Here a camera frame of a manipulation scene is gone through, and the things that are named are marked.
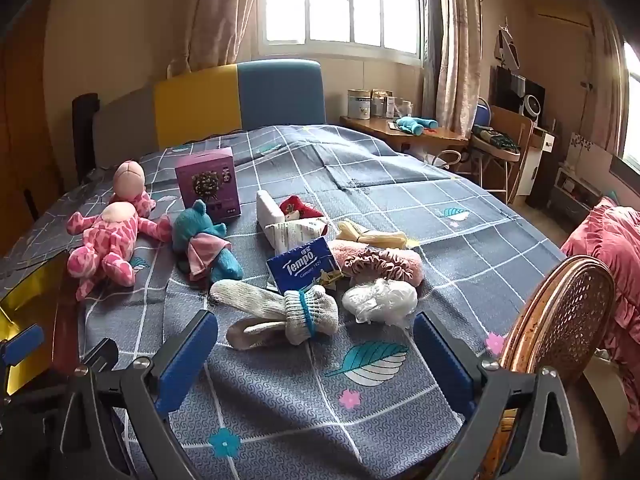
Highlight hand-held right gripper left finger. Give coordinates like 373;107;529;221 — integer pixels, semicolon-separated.
55;310;219;480

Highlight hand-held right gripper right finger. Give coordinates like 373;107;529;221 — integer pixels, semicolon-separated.
413;310;583;480

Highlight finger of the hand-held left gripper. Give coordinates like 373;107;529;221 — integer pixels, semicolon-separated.
82;337;120;373
0;324;44;367

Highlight gold tin box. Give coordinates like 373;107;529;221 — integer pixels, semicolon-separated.
0;255;82;396

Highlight white plastic bag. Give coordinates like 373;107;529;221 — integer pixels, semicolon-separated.
342;279;418;326

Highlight small pink plush toy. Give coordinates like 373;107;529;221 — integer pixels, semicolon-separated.
327;240;426;291

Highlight pink satin scrunchie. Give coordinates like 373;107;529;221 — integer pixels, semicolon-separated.
341;249;415;288

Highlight teal bear plush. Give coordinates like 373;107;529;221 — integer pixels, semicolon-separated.
172;200;245;285

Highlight grey white sock bundle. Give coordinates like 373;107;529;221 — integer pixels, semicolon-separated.
209;280;340;351

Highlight blue tissue pack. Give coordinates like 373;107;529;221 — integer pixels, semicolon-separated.
266;238;343;293

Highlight beige burlap cloth roll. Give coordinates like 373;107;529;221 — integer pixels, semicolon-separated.
335;221;408;250

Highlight white printed packet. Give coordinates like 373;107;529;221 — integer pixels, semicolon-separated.
264;217;328;253

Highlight red knitted reindeer sock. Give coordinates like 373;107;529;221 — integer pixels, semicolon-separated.
279;196;326;221

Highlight pink giraffe plush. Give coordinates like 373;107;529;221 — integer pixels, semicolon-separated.
66;160;173;302

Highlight wicker back chair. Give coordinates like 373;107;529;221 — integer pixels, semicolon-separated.
492;255;617;480

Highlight purple cardboard box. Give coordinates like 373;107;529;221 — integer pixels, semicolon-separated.
174;147;242;224

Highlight grey checked bedsheet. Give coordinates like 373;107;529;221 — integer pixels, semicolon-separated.
0;124;568;480

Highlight pink ruffled bedding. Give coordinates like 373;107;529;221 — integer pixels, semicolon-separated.
560;195;640;376

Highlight orange wooden wardrobe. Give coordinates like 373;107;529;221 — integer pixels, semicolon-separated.
0;0;76;256

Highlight wooden folding chair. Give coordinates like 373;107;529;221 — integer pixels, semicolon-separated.
470;105;535;206

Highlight white low shelf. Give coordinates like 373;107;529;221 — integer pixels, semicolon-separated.
552;165;603;221

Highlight white cabinet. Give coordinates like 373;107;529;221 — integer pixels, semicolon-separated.
515;125;558;198

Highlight teal plush toy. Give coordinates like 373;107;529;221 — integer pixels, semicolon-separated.
395;116;438;136

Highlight wooden nightstand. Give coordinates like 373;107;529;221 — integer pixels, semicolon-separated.
340;115;473;161

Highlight grey yellow blue headboard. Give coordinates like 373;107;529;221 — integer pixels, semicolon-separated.
92;59;326;168

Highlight gold lidded jars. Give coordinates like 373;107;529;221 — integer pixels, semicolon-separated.
371;89;397;118

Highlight white tin can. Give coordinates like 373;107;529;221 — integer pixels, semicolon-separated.
347;89;373;121

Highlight white round fan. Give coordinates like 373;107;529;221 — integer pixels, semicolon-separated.
520;82;546;121

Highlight black speaker box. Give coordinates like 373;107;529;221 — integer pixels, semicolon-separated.
490;65;526;111

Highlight small side window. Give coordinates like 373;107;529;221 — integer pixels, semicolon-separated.
620;40;640;171

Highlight beige patterned curtain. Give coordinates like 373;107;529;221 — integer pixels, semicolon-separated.
422;0;483;136
167;0;263;78

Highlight barred window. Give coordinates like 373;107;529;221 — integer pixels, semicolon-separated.
260;0;426;58

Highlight white looped cable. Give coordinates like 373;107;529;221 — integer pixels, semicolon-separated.
425;149;471;171

